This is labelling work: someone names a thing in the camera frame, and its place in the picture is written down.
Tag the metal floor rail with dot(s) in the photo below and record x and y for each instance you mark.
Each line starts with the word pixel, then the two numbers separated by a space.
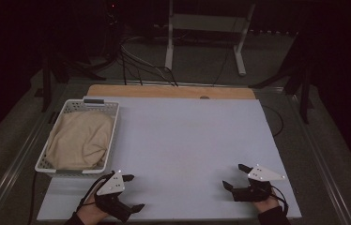
pixel 320 162
pixel 17 162

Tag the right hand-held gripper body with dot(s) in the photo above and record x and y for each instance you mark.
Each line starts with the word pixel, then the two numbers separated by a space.
pixel 253 190

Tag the white metal stand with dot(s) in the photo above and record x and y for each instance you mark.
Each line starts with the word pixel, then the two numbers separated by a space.
pixel 205 23

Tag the person's right hand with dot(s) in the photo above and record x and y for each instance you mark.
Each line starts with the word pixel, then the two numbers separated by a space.
pixel 266 205

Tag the white table mat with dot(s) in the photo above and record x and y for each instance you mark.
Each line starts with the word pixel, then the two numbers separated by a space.
pixel 189 140

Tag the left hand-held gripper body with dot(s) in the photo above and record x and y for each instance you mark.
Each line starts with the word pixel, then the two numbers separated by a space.
pixel 111 184

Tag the black tripod stand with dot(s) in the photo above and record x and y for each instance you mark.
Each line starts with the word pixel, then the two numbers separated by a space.
pixel 58 70
pixel 298 78

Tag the beige cloth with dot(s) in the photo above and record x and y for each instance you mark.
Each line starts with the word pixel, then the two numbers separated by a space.
pixel 79 140

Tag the person's left hand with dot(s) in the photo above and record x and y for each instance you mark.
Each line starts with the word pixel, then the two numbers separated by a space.
pixel 89 213

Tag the white plastic basket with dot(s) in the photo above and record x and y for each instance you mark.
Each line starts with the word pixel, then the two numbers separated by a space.
pixel 46 166

